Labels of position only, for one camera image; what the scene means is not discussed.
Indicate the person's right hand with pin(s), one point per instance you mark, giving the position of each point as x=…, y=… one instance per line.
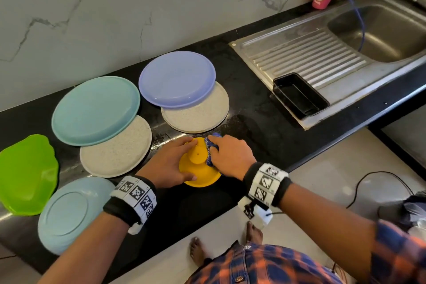
x=231, y=155

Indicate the person's left hand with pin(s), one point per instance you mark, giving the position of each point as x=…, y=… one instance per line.
x=166, y=166

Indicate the blue striped cloth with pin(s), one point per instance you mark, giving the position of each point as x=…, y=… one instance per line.
x=210, y=148

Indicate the yellow bowl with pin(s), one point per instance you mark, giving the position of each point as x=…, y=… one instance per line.
x=199, y=172

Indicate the speckled white plate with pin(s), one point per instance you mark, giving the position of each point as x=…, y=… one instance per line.
x=118, y=154
x=203, y=117

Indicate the lavender plate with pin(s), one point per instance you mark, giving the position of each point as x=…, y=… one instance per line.
x=176, y=79

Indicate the teal plate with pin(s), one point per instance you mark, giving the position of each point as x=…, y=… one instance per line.
x=95, y=111

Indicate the light blue bowl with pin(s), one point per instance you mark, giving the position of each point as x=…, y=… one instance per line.
x=70, y=214

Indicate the green plate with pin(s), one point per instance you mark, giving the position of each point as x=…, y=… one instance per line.
x=26, y=174

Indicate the person's right forearm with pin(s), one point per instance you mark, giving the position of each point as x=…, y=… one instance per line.
x=326, y=224

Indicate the person's left forearm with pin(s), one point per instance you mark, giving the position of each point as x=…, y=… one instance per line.
x=76, y=254

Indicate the person's right foot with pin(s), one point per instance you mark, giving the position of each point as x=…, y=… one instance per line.
x=253, y=232

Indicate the person's foot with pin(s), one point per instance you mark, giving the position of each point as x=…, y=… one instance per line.
x=198, y=252
x=253, y=232

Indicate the person's left foot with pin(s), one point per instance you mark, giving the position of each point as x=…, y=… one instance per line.
x=198, y=252

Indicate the right wrist marker band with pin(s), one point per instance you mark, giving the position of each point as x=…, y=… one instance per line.
x=265, y=185

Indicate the wrist marker band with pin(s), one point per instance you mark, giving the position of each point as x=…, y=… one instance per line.
x=265, y=185
x=132, y=200

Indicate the left wrist marker band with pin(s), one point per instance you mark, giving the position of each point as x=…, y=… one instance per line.
x=132, y=200

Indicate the black plastic tray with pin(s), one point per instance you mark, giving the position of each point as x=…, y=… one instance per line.
x=299, y=95

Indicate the steel sink drainboard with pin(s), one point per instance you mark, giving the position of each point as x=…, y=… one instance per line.
x=293, y=54

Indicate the blue orange plaid shirt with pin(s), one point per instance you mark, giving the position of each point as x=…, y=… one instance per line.
x=266, y=268

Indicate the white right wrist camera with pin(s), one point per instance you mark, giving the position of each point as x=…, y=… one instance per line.
x=253, y=211

